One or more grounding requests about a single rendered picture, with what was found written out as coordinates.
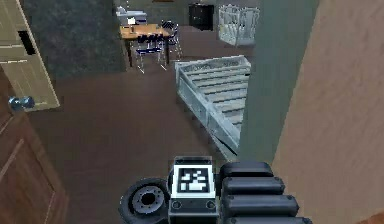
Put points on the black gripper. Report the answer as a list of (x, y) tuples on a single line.
[(146, 201)]

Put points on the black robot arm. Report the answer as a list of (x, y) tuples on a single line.
[(233, 196)]

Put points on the white slatted shelf unit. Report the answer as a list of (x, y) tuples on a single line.
[(216, 96)]

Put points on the brown wooden room door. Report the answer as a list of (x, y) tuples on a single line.
[(23, 166)]

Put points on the round silver door knob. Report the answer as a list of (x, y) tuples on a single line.
[(21, 102)]

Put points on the brown wooden dining table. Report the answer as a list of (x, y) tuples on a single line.
[(143, 32)]

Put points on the pale wooden room door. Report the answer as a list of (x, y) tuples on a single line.
[(26, 66)]

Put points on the white kitchen counter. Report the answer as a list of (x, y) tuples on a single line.
[(130, 16)]

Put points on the black cabinet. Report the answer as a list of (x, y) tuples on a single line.
[(201, 16)]

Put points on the black metal frame chair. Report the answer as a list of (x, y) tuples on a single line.
[(150, 48), (171, 33)]

